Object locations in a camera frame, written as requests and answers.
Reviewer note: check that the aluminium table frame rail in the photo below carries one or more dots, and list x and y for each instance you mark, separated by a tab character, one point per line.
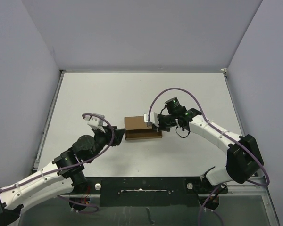
31	101

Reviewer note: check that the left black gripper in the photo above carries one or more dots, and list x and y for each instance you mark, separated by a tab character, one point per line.
118	133

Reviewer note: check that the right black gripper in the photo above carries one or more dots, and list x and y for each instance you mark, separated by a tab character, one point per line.
161	127

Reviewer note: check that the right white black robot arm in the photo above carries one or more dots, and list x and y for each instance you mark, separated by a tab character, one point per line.
243	157

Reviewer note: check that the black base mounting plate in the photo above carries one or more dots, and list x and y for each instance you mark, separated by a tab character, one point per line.
150	191

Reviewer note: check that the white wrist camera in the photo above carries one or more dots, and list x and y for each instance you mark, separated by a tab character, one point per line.
95	122
151	119

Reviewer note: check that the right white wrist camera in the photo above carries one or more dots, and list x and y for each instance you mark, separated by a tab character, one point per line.
151	119

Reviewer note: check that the brown cardboard paper box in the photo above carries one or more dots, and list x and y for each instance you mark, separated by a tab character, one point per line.
137	129

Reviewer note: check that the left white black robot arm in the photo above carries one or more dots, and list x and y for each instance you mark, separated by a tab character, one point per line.
61	176

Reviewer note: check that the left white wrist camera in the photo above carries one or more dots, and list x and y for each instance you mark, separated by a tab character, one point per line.
95	122

